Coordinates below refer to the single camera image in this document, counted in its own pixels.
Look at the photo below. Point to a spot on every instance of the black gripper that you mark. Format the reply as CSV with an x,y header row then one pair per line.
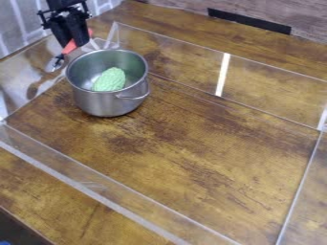
x,y
76,30

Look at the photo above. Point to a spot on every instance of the green bumpy toy gourd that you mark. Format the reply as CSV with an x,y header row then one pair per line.
x,y
109,81

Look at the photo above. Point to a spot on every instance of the stainless steel pot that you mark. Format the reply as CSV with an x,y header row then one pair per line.
x,y
108,103

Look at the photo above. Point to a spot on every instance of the clear acrylic corner bracket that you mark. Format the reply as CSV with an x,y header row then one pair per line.
x,y
110,43

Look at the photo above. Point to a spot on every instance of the black strip on table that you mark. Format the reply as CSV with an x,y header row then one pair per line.
x,y
253,22

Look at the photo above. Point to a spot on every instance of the clear acrylic tray enclosure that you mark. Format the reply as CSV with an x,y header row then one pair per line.
x,y
217,162

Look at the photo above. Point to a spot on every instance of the pink handled metal spoon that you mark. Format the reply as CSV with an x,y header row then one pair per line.
x,y
56,63

